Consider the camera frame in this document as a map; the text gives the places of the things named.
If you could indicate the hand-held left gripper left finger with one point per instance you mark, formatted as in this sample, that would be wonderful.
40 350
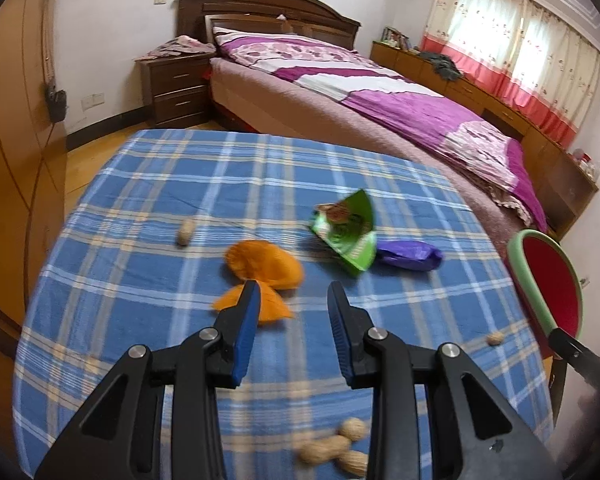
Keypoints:
245 330

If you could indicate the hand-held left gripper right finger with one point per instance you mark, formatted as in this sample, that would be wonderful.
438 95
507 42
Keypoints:
341 335

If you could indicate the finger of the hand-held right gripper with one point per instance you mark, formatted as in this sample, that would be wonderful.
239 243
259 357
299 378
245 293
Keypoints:
577 355

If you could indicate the orange paper wrapper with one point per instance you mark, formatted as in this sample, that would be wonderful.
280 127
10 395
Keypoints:
265 267

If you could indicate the red green chair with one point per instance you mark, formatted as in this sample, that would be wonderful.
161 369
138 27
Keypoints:
550 285

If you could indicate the green printed snack packet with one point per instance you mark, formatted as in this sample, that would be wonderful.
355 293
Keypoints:
352 240

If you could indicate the purple plastic bag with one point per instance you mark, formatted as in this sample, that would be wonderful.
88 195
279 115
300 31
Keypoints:
410 255

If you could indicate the blue plaid blanket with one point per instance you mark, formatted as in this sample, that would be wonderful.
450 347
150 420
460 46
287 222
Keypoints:
145 270

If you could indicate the glass jars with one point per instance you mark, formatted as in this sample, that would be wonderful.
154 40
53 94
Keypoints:
585 164

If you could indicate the dark wooden nightstand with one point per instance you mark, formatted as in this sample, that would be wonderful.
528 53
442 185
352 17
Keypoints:
177 92

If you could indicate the long low wooden cabinet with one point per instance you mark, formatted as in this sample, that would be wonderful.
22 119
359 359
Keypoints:
500 107

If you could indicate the pink floral pillow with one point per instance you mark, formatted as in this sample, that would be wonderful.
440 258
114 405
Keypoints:
275 47

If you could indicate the grey crumpled cloth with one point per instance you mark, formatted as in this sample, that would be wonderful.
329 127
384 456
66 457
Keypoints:
440 66

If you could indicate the pink floral cloth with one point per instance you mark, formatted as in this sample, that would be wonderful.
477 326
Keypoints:
180 47

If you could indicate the dark hanging bag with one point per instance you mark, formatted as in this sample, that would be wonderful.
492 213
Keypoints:
56 104

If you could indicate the light wooden wardrobe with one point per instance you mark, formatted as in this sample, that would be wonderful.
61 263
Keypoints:
15 135

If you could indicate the white and red curtain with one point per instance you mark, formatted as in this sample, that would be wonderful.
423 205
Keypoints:
520 50

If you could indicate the dark wooden headboard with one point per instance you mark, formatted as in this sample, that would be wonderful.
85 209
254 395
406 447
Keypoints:
260 7

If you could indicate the white wall socket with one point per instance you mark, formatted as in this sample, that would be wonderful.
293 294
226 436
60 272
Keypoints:
92 101

